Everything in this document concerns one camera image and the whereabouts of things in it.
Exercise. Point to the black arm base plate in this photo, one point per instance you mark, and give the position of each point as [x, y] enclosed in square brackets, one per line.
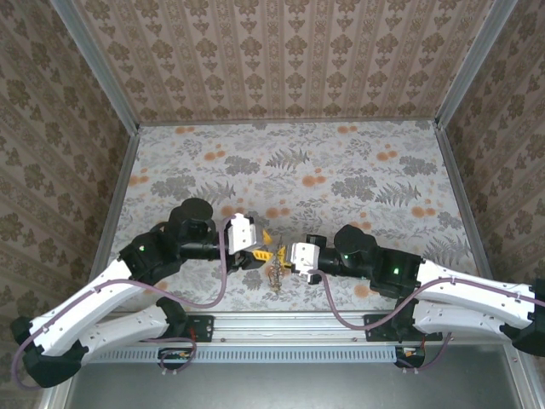
[203, 328]
[374, 328]

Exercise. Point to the aluminium frame post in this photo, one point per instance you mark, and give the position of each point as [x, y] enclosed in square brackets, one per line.
[98, 72]
[472, 68]

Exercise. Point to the aluminium table side rail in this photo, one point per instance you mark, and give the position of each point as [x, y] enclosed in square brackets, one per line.
[460, 191]
[115, 204]

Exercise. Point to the grey metal sheet panel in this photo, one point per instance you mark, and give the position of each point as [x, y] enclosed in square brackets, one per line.
[277, 387]

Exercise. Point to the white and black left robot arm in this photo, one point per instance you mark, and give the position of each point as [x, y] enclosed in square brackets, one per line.
[85, 307]

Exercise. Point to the aluminium mounting rail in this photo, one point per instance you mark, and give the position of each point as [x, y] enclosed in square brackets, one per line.
[277, 328]

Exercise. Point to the small black controller board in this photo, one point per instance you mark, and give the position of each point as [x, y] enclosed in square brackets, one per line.
[411, 353]
[174, 354]

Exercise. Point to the aluminium table back rail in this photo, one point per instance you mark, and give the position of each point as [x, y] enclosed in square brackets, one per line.
[289, 122]

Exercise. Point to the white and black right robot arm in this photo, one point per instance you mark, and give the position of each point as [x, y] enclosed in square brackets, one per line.
[468, 294]

